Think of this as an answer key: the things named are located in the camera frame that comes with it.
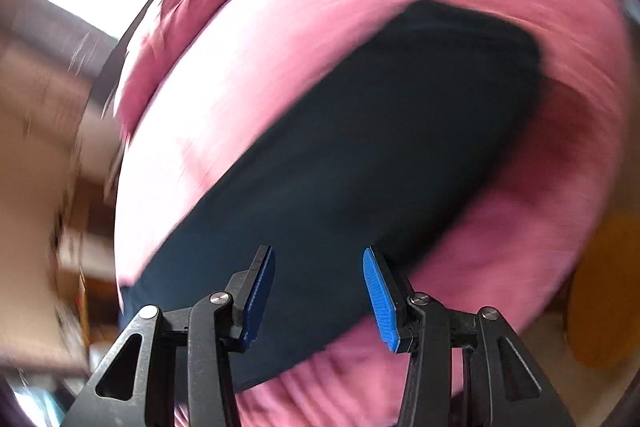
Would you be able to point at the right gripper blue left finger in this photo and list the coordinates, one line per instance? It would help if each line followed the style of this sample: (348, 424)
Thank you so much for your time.
(250, 290)

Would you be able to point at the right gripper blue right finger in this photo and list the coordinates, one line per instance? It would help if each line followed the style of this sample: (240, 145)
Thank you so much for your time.
(389, 292)

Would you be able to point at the black pants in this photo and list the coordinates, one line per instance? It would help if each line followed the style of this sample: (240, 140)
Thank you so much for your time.
(386, 151)

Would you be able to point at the pink bed sheet mattress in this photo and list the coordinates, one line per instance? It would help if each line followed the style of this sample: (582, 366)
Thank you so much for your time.
(511, 248)

